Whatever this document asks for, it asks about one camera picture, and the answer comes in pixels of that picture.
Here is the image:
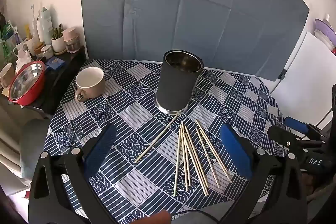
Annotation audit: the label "small jar with silver lid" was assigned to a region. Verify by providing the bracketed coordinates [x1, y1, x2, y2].
[41, 45, 54, 59]

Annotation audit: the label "pale wooden chopstick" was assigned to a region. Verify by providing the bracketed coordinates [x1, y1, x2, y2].
[134, 114, 179, 164]

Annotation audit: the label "blue flat box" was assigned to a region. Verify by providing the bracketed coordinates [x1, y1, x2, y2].
[46, 56, 66, 71]

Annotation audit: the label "green packets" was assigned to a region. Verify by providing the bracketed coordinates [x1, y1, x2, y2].
[1, 22, 17, 43]

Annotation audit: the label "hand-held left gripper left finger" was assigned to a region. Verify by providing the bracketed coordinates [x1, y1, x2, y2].
[28, 123, 117, 224]

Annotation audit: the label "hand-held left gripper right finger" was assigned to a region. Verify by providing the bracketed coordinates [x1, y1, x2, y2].
[220, 123, 311, 224]

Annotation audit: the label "blue patterned tablecloth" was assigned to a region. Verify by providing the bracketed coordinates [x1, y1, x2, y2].
[43, 59, 289, 224]

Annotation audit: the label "black cable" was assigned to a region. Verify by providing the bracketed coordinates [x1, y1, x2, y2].
[171, 210, 221, 224]

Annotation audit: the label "white foam board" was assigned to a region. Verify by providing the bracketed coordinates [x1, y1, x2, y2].
[270, 31, 336, 127]

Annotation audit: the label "beige ceramic mug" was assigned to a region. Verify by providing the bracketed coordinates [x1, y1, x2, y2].
[74, 67, 106, 103]

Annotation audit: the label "red bowl with steel lining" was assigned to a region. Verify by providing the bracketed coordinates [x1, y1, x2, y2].
[8, 61, 46, 106]

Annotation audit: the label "blue-grey backdrop cloth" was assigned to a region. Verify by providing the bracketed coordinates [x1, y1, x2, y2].
[80, 0, 310, 81]

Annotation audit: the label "clear eyeglasses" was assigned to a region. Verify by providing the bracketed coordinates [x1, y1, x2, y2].
[60, 119, 83, 153]

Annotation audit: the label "white mug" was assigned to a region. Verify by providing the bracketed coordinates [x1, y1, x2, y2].
[22, 36, 37, 56]

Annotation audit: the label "black side table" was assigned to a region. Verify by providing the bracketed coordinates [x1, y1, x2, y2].
[22, 47, 88, 119]

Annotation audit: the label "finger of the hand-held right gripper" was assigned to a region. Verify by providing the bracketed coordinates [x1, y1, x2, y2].
[268, 126, 302, 147]
[285, 116, 327, 140]

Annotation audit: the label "black cylindrical utensil holder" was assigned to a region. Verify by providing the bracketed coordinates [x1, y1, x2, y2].
[155, 49, 205, 114]

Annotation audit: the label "white spray bottle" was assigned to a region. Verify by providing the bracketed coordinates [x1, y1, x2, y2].
[37, 7, 53, 45]

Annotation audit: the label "glass jar with pink lid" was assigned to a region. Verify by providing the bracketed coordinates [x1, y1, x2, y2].
[62, 27, 80, 53]

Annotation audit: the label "small potted succulent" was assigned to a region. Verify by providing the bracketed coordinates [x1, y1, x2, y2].
[51, 25, 66, 54]

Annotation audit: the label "tan cup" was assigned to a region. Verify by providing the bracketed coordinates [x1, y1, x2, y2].
[0, 63, 15, 88]

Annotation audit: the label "bunch of wooden chopsticks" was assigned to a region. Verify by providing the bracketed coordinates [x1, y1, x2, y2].
[173, 119, 233, 197]

